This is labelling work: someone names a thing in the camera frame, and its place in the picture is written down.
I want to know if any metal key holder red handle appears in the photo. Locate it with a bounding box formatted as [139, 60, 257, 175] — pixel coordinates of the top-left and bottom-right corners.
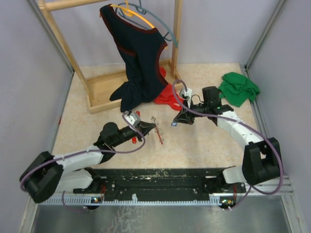
[151, 116, 164, 145]

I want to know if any white toothed cable duct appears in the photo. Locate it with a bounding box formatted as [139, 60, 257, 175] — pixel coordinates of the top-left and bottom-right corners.
[38, 196, 224, 207]

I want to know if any wooden clothes rack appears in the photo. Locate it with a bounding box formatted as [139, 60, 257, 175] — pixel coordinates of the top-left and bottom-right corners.
[36, 0, 183, 114]

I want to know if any red cloth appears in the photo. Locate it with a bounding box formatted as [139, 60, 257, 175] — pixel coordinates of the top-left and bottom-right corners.
[150, 66, 182, 111]

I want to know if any dark navy shirt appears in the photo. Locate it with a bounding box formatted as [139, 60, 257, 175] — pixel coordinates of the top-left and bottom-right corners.
[100, 4, 168, 112]

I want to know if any yellow hanger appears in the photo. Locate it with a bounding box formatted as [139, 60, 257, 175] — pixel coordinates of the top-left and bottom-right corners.
[100, 2, 168, 52]

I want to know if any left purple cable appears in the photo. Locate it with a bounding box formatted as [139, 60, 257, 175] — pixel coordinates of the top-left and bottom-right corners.
[19, 111, 146, 212]

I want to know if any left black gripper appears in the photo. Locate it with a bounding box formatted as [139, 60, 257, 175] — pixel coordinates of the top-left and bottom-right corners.
[112, 120, 156, 147]

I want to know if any purple cable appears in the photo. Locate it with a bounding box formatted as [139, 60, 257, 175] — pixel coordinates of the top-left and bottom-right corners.
[19, 111, 146, 212]
[172, 79, 284, 211]

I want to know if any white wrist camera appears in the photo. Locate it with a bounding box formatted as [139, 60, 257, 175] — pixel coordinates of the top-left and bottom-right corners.
[179, 87, 192, 100]
[125, 112, 140, 127]

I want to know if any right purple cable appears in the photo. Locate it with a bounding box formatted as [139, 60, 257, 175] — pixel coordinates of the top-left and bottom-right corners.
[172, 79, 284, 211]

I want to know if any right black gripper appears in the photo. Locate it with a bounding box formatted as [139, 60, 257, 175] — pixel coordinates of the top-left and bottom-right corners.
[174, 99, 209, 125]

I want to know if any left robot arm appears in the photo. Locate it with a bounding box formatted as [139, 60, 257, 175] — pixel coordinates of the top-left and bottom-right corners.
[19, 121, 156, 203]

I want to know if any green cloth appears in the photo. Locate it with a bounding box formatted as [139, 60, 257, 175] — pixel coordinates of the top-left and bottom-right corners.
[218, 72, 260, 107]

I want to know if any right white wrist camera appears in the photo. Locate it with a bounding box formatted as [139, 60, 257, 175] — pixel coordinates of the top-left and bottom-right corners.
[179, 87, 192, 100]

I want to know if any teal hanger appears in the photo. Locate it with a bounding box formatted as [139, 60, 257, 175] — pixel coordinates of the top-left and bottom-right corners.
[112, 0, 179, 48]

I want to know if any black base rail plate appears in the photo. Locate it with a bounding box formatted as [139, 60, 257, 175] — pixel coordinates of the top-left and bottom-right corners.
[73, 168, 246, 202]

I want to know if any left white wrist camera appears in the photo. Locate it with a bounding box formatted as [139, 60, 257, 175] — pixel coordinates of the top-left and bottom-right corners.
[125, 112, 140, 127]

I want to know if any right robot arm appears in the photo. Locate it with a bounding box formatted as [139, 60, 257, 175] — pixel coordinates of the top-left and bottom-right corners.
[172, 86, 283, 192]

